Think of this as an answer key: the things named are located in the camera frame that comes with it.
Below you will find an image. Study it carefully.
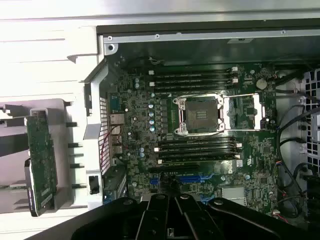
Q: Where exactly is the silver port block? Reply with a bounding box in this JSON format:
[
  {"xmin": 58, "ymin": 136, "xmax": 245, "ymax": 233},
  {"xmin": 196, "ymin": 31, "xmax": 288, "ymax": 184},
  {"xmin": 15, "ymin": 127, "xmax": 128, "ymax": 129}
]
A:
[{"xmin": 108, "ymin": 113, "xmax": 125, "ymax": 155}]

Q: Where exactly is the green motherboard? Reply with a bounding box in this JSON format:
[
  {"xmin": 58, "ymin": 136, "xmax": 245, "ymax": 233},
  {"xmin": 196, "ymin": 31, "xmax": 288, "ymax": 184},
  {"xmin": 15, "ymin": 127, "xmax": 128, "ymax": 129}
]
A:
[{"xmin": 107, "ymin": 62, "xmax": 278, "ymax": 216}]

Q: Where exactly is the black RAM slot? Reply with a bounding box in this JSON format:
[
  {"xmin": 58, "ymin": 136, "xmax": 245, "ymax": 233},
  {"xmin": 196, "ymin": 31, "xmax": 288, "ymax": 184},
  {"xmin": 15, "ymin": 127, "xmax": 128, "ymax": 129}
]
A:
[
  {"xmin": 153, "ymin": 85, "xmax": 239, "ymax": 92},
  {"xmin": 158, "ymin": 139, "xmax": 242, "ymax": 147},
  {"xmin": 154, "ymin": 146, "xmax": 242, "ymax": 153},
  {"xmin": 158, "ymin": 152, "xmax": 242, "ymax": 159},
  {"xmin": 149, "ymin": 79, "xmax": 239, "ymax": 86},
  {"xmin": 156, "ymin": 157, "xmax": 241, "ymax": 165},
  {"xmin": 153, "ymin": 67, "xmax": 238, "ymax": 75},
  {"xmin": 153, "ymin": 74, "xmax": 238, "ymax": 80}
]

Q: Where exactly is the metal drive cage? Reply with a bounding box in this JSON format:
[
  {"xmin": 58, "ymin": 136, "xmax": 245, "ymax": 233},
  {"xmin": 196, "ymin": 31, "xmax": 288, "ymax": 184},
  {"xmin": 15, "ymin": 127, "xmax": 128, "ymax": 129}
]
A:
[{"xmin": 303, "ymin": 69, "xmax": 320, "ymax": 176}]

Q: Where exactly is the CPU socket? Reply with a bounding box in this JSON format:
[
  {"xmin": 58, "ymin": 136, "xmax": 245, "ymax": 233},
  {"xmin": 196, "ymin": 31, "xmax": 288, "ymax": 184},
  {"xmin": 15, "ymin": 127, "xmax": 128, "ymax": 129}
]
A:
[{"xmin": 172, "ymin": 96, "xmax": 226, "ymax": 137}]

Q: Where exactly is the black expansion slot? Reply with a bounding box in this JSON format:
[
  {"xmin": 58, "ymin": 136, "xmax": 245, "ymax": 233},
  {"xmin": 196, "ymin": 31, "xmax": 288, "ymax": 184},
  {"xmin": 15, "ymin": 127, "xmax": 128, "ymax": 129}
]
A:
[{"xmin": 148, "ymin": 163, "xmax": 201, "ymax": 174}]

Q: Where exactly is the metal socket cover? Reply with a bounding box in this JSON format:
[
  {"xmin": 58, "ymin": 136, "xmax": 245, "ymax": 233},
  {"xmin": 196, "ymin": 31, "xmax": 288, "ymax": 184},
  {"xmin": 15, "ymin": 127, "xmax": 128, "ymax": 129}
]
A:
[{"xmin": 223, "ymin": 92, "xmax": 266, "ymax": 131}]

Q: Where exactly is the blue expansion slot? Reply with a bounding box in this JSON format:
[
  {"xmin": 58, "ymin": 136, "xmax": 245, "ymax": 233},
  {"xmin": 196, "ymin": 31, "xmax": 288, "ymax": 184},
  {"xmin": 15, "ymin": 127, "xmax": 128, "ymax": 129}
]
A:
[
  {"xmin": 149, "ymin": 176, "xmax": 201, "ymax": 185},
  {"xmin": 199, "ymin": 193, "xmax": 216, "ymax": 205}
]

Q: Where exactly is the black wire bundle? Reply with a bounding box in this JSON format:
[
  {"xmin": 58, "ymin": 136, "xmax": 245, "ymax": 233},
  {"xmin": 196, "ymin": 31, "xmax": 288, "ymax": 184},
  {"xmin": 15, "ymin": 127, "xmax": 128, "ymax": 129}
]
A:
[{"xmin": 274, "ymin": 159, "xmax": 313, "ymax": 223}]

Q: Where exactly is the grey parts rack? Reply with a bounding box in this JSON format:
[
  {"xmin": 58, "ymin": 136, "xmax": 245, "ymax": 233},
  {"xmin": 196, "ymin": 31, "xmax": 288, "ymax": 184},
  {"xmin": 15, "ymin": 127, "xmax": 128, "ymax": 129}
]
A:
[{"xmin": 0, "ymin": 98, "xmax": 89, "ymax": 214}]

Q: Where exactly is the black open PC case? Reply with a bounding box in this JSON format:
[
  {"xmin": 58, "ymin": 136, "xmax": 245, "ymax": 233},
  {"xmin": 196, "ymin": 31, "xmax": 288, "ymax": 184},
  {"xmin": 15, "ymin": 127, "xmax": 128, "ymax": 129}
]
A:
[{"xmin": 79, "ymin": 21, "xmax": 320, "ymax": 226}]

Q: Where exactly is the silver chipset heatsink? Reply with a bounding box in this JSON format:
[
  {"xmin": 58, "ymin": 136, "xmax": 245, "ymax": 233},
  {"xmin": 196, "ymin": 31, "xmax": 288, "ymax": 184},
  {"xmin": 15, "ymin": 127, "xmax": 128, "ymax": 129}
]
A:
[{"xmin": 221, "ymin": 187, "xmax": 245, "ymax": 204}]

